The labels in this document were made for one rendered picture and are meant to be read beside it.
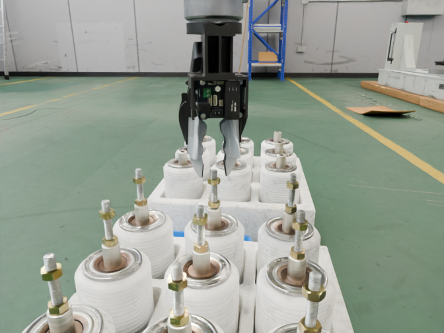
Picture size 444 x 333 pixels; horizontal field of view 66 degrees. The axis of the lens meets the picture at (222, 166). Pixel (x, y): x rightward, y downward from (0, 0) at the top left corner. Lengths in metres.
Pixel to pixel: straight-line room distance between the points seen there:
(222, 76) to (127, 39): 6.60
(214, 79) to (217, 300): 0.26
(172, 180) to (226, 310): 0.44
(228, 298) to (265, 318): 0.05
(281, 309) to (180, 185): 0.47
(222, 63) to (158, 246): 0.29
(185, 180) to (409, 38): 4.31
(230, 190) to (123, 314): 0.42
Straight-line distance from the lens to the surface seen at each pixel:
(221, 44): 0.43
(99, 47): 7.19
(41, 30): 7.65
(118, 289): 0.46
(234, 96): 0.43
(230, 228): 0.54
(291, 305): 0.42
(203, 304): 0.43
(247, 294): 0.53
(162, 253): 0.57
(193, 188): 0.82
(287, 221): 0.54
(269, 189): 0.80
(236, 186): 0.80
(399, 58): 4.89
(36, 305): 0.88
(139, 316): 0.49
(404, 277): 0.97
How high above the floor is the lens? 0.52
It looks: 19 degrees down
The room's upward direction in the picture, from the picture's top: straight up
